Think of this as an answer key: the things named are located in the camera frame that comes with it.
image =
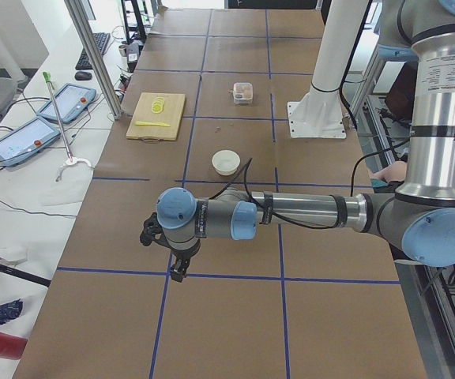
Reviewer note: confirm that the aluminium frame post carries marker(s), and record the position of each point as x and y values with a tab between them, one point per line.
81	24

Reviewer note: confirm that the teach pendant far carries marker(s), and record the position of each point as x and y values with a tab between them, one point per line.
71	99

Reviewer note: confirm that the clear plastic egg box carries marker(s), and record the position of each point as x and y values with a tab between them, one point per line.
237	93

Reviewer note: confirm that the yellow plastic knife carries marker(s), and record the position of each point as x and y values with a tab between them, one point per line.
156	124

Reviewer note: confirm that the teach pendant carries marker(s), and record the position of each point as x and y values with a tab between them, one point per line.
27	140
71	99

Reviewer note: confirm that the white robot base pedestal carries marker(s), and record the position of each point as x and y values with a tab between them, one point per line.
318	114

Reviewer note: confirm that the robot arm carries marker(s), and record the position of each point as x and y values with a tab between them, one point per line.
418	218

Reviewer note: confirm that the bamboo cutting board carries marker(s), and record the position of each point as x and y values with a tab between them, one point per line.
173	108

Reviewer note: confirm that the reacher grabber stick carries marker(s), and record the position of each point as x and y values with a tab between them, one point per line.
71	160

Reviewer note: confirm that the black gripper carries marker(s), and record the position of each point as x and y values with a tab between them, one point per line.
182	256

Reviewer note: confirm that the black computer mouse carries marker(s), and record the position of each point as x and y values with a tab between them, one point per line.
82	76

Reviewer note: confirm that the black tripod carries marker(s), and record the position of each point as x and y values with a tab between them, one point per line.
10	270

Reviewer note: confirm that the seated person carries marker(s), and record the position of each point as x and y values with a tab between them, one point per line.
401	172

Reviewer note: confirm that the white bowl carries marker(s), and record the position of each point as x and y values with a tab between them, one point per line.
225	162

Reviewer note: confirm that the teach pendant near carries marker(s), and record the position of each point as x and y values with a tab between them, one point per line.
27	140

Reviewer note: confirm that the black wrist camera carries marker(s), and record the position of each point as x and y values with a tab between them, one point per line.
152	231

